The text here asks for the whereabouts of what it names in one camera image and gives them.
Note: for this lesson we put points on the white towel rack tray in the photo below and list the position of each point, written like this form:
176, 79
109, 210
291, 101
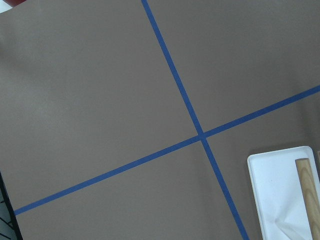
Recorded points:
278, 195

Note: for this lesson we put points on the red object at corner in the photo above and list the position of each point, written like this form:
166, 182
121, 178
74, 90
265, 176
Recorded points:
14, 3

